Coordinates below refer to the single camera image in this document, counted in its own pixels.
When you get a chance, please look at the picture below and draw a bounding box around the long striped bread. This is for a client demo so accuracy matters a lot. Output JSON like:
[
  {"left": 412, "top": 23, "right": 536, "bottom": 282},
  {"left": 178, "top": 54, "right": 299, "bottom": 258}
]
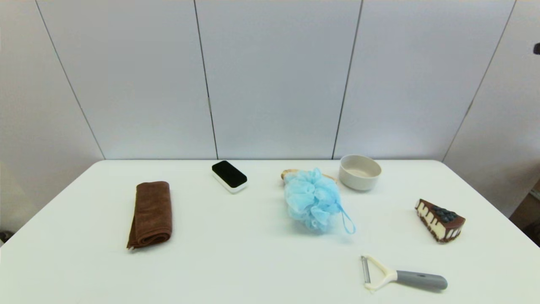
[{"left": 281, "top": 168, "right": 338, "bottom": 183}]

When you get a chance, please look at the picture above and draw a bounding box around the black and white eraser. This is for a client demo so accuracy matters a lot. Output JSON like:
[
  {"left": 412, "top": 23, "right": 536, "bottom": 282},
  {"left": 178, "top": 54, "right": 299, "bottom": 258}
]
[{"left": 211, "top": 160, "right": 248, "bottom": 194}]

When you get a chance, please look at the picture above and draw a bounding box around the blue mesh bath loofah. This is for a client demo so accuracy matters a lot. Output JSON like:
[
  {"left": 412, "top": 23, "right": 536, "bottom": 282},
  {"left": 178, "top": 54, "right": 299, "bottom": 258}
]
[{"left": 283, "top": 168, "right": 356, "bottom": 235}]

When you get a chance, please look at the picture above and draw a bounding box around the beige round bowl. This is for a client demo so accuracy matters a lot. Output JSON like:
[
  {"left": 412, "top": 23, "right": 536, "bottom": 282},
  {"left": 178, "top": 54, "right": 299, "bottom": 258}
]
[{"left": 338, "top": 154, "right": 382, "bottom": 191}]

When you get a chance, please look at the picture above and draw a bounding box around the brown folded towel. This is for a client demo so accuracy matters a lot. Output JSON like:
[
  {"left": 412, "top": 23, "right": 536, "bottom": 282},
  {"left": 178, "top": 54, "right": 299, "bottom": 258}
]
[{"left": 127, "top": 181, "right": 173, "bottom": 249}]

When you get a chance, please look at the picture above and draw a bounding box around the chocolate blueberry cake slice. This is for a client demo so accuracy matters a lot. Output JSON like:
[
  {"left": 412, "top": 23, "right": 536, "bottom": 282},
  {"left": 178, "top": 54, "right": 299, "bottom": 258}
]
[{"left": 414, "top": 198, "right": 466, "bottom": 243}]

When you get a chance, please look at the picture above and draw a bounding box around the white peeler grey handle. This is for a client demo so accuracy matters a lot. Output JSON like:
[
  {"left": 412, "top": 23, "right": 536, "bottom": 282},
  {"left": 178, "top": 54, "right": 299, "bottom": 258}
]
[{"left": 360, "top": 254, "right": 448, "bottom": 293}]

